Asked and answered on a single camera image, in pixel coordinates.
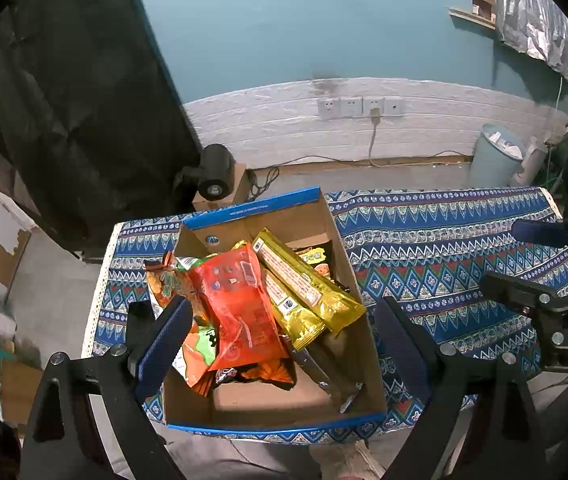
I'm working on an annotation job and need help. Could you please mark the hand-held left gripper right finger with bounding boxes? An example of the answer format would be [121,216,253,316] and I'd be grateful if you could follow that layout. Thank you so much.
[374,296,547,480]

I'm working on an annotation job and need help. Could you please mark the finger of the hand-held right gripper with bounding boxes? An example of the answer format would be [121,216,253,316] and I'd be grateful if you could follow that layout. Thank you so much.
[479,270,568,333]
[510,217,568,252]

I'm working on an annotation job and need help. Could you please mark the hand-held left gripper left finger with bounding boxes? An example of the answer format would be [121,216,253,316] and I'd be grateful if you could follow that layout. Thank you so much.
[19,295,195,480]

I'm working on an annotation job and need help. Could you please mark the orange white green snack packet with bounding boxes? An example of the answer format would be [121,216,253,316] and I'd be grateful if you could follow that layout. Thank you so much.
[171,317,220,396]

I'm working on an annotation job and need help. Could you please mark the orange snack packet with figures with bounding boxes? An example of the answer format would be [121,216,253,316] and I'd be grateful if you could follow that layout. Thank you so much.
[144,251,200,321]

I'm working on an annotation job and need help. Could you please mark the red-orange snack packet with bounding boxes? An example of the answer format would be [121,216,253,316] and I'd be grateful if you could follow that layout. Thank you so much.
[187,242,290,372]

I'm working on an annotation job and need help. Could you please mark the dark silver snack packet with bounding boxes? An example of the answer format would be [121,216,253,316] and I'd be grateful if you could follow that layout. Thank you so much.
[291,340,365,413]

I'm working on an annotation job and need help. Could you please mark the gold snack packet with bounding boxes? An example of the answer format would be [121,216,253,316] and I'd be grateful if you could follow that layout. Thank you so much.
[259,267,327,351]
[251,228,366,337]

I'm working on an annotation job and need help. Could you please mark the blue-sided cardboard box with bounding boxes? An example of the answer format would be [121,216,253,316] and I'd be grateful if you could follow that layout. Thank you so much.
[163,186,389,433]

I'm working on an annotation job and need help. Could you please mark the black and yellow snack packet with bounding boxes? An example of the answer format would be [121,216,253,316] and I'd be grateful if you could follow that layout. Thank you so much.
[291,240,350,293]

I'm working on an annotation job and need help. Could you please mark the blue patterned tablecloth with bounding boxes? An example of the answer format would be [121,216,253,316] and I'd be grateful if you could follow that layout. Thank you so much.
[81,186,568,446]

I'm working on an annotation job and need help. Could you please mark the grey-blue trash bin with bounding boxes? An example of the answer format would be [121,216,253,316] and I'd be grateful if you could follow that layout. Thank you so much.
[468,123,527,188]

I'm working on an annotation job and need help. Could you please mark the flat cardboard piece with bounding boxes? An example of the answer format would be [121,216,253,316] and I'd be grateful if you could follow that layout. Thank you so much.
[1,360,45,426]

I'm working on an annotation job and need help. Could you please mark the small brown cardboard box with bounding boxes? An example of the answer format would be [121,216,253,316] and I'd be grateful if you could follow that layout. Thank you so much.
[191,162,250,211]

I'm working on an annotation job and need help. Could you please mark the silver foil curtain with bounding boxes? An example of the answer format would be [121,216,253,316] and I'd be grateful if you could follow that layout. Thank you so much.
[494,0,568,86]

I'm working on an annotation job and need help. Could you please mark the wooden window sill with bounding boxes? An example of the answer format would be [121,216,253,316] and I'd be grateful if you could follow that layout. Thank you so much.
[448,6,497,28]

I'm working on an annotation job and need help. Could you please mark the black fabric softbox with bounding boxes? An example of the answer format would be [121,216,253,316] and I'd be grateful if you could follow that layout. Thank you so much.
[0,0,202,261]

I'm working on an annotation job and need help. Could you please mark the black cable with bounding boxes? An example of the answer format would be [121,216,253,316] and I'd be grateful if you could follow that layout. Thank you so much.
[248,166,281,206]

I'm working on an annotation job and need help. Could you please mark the white plug and cable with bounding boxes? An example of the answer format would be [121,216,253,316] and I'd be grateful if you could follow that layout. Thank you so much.
[366,107,475,168]

